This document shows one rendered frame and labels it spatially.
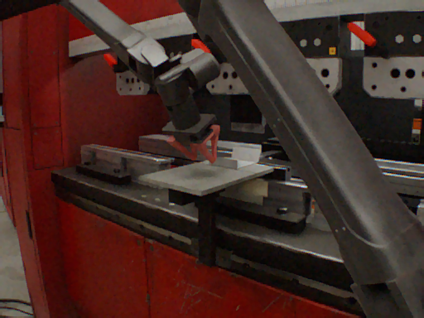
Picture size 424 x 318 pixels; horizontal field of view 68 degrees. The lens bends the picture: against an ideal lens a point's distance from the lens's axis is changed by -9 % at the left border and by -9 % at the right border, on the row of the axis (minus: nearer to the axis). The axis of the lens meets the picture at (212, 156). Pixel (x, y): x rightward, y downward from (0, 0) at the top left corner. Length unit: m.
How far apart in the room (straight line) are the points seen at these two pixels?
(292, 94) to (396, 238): 0.14
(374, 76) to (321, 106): 0.41
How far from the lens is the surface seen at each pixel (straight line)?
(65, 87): 1.50
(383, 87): 0.70
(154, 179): 0.72
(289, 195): 0.81
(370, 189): 0.29
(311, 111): 0.30
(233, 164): 0.81
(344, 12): 0.74
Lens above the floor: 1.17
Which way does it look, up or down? 10 degrees down
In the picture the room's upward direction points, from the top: straight up
